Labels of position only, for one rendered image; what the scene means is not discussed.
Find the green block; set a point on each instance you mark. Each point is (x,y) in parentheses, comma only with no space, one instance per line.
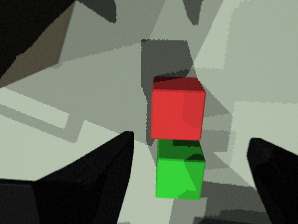
(181,166)

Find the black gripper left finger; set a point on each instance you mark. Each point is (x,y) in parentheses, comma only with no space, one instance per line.
(90,190)

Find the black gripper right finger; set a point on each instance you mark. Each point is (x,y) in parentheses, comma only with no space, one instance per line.
(275,174)

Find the red block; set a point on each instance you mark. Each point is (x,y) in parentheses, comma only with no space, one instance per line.
(177,108)

